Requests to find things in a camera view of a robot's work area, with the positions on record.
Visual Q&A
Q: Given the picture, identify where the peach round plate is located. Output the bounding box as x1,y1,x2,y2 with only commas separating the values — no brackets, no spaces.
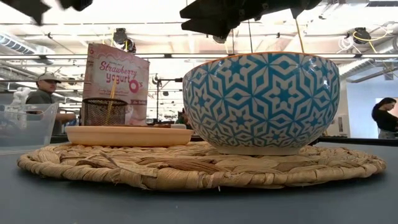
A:
65,125,195,147

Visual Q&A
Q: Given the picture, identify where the long ceiling light rail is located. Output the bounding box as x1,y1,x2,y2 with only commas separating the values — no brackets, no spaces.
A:
0,53,398,60

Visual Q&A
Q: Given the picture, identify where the silver ventilation duct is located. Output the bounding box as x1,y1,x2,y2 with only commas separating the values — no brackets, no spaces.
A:
0,29,56,56

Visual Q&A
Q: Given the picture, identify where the yellow cable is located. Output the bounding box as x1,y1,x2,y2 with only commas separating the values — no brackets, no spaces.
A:
294,17,305,54

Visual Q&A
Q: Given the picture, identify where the clear plastic container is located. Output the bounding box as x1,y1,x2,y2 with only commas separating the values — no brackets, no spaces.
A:
0,102,60,156

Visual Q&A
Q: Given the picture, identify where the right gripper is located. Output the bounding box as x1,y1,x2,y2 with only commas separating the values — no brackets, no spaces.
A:
179,0,323,40

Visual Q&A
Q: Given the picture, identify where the pink strawberry yogurt cereal box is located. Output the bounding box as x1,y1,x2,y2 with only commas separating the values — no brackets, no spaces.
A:
82,42,150,126

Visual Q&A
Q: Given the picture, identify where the black hanging cable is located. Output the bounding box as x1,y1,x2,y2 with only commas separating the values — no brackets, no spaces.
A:
248,20,254,54

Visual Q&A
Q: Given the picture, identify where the person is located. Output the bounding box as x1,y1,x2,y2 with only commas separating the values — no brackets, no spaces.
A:
25,72,77,135
371,97,398,139
175,108,191,129

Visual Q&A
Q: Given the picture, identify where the black mesh utensil cup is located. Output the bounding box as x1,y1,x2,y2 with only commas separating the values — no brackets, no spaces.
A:
81,97,129,126

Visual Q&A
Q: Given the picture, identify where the blue patterned bowl orange inside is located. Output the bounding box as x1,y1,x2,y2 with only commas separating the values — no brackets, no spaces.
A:
182,51,341,156

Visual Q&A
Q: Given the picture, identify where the round woven straw placemat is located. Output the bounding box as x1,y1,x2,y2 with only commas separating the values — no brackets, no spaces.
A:
17,141,387,190

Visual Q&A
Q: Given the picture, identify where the black pole stand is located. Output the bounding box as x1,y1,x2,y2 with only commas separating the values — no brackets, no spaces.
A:
151,73,183,125

